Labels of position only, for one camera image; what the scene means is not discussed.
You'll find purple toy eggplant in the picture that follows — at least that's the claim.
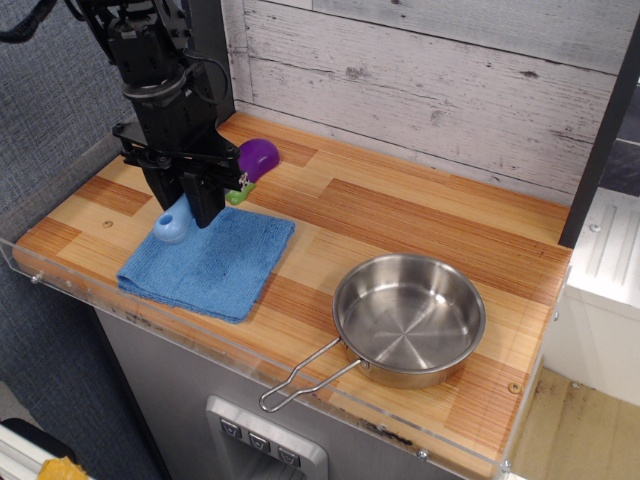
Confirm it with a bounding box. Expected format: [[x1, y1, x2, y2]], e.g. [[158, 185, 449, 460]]
[[226, 138, 280, 205]]

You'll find clear acrylic table guard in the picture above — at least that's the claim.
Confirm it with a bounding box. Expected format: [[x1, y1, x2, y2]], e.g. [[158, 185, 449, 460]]
[[0, 72, 571, 480]]

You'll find yellow object at corner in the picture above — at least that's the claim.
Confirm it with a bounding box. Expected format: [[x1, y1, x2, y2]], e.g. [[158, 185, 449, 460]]
[[36, 457, 89, 480]]

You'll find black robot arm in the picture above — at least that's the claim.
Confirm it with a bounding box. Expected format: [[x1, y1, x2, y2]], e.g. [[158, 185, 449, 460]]
[[67, 1, 248, 228]]

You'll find grey dispenser button panel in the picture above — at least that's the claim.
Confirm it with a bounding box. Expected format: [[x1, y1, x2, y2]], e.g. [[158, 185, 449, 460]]
[[206, 395, 329, 479]]

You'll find white ribbed side counter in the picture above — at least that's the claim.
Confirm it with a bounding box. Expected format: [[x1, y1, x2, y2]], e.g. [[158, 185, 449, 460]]
[[568, 188, 639, 308]]

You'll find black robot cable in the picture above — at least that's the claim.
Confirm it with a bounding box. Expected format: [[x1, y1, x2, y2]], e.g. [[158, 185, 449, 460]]
[[0, 0, 231, 106]]

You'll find blue folded cloth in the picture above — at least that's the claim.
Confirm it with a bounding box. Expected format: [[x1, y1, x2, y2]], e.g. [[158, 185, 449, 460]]
[[117, 207, 295, 324]]

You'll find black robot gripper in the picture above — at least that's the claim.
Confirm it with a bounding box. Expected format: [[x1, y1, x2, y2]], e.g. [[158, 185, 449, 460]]
[[113, 87, 246, 228]]

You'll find stainless steel pan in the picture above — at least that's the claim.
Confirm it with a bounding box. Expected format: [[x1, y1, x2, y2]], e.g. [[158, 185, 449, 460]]
[[259, 253, 487, 413]]

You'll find blue spoon with grey bowl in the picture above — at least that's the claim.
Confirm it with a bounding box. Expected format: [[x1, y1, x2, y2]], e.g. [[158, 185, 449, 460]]
[[152, 194, 193, 245]]

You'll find black vertical post right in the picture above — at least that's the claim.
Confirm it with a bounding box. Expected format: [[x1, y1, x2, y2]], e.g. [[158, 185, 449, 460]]
[[558, 20, 639, 248]]

